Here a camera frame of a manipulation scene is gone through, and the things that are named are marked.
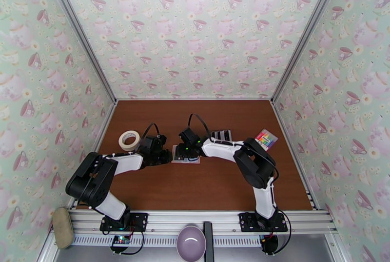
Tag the pink card holder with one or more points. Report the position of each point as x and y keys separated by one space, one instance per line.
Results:
x=174 y=151

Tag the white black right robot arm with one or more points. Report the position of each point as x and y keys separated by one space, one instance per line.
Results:
x=219 y=151

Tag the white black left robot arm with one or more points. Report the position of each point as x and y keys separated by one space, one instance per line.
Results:
x=128 y=163

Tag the masking tape roll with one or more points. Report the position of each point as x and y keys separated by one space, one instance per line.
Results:
x=129 y=147

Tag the colourful sticky notes pack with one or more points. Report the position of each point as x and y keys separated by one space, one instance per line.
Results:
x=265 y=139

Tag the purple bowl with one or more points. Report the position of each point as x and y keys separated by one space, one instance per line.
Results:
x=190 y=249

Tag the small circuit board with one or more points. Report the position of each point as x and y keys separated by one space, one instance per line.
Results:
x=122 y=240

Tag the aluminium back rail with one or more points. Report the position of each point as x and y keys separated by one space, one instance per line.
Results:
x=195 y=99

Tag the aluminium side rail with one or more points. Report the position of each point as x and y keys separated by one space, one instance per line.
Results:
x=287 y=136
x=101 y=136

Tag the aluminium front rail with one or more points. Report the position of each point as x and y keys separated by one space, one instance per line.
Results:
x=189 y=217

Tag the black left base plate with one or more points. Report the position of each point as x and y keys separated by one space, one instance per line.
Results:
x=140 y=220

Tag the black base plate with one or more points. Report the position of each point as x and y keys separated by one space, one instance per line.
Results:
x=140 y=220
x=246 y=221

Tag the black upright post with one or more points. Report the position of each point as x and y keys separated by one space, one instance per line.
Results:
x=208 y=239

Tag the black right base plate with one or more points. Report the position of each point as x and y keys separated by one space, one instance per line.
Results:
x=246 y=221

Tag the aluminium corner post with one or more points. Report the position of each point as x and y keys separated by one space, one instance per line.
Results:
x=79 y=29
x=308 y=29

